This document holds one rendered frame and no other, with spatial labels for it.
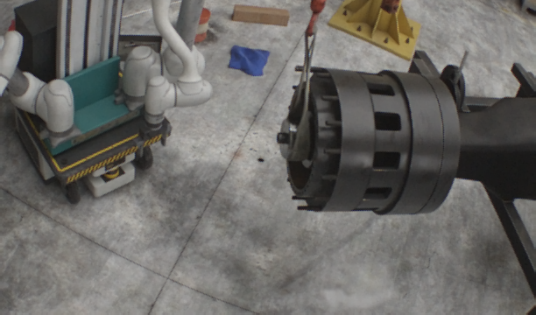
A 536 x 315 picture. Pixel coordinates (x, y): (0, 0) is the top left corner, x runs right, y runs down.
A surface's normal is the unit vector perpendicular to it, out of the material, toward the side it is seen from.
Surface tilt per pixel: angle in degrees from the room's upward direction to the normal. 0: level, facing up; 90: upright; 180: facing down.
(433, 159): 58
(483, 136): 6
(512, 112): 27
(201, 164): 0
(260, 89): 0
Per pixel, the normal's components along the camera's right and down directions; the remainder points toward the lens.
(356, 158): 0.21, 0.22
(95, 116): 0.18, -0.72
